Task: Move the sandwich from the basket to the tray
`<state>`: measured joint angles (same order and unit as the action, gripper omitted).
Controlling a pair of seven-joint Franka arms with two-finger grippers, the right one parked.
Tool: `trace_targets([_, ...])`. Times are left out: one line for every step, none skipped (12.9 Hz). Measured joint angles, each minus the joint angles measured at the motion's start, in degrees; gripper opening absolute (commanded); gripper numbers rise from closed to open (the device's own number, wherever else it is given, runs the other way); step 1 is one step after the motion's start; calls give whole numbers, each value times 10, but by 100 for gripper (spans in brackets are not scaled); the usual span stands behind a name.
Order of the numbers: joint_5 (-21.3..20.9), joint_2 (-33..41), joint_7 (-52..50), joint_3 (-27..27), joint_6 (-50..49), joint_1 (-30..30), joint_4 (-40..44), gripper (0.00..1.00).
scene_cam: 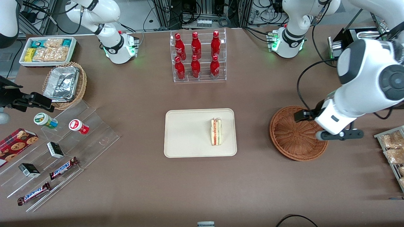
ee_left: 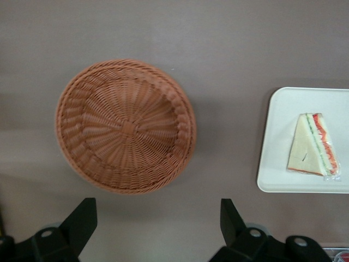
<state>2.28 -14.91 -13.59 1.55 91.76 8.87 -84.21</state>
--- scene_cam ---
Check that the dark brown wicker basket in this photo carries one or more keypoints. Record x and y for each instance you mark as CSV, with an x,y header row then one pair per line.
x,y
293,138

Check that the chocolate chip cookie box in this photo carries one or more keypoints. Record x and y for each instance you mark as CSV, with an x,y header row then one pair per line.
x,y
15,145

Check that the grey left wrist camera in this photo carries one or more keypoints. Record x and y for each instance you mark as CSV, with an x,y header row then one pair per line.
x,y
341,135

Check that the white power strip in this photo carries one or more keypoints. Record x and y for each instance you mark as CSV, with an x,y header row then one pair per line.
x,y
204,23

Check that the cream rectangular tray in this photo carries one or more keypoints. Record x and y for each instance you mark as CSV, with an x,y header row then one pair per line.
x,y
186,132

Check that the red cola bottle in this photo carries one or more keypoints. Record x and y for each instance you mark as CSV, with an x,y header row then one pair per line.
x,y
180,69
180,47
215,45
195,68
196,47
215,68

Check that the small grey device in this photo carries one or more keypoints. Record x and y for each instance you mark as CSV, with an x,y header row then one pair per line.
x,y
205,224

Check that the steel warmer pan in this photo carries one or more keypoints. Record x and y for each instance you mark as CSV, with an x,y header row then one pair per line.
x,y
366,34

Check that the red lidded jar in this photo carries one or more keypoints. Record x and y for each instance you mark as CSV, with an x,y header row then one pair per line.
x,y
77,126

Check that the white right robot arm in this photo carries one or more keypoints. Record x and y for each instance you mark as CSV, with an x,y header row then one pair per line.
x,y
110,41

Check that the triangle sandwich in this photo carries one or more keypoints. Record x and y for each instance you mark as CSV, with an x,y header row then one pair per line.
x,y
216,132

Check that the Snickers chocolate bar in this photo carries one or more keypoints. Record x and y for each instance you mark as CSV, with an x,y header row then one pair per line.
x,y
63,168
33,194

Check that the yellow snack packet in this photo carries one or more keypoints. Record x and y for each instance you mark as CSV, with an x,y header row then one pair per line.
x,y
29,54

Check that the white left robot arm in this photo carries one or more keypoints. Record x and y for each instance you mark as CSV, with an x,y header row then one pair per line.
x,y
363,63

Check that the clear nut snack bag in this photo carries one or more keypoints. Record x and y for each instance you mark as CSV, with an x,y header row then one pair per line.
x,y
393,140
401,171
396,156

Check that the black food warmer appliance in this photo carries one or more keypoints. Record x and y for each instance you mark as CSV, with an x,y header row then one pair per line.
x,y
347,34

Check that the teal snack packet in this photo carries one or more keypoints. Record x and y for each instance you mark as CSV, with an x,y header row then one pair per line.
x,y
67,42
38,43

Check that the small black carton box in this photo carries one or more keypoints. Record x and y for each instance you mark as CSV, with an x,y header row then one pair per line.
x,y
55,150
29,170

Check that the green lidded jar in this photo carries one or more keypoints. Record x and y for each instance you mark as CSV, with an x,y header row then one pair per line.
x,y
42,119

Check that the aluminium foil container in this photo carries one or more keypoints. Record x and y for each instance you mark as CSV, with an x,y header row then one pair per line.
x,y
61,83

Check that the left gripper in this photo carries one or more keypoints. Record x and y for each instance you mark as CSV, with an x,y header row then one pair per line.
x,y
311,114

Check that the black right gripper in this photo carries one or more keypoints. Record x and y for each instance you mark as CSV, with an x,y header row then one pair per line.
x,y
7,94

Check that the clear cracker bag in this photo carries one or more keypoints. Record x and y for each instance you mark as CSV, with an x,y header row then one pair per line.
x,y
53,43
52,54

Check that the light wicker basket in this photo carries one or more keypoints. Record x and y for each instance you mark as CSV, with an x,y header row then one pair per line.
x,y
82,82

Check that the white plastic snack bin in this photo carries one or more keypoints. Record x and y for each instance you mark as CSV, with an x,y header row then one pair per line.
x,y
22,61

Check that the clear acrylic stepped display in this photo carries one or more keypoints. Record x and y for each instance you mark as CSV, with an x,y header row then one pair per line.
x,y
98,135

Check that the clear acrylic bottle rack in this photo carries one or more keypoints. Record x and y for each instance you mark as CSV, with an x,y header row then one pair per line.
x,y
199,78

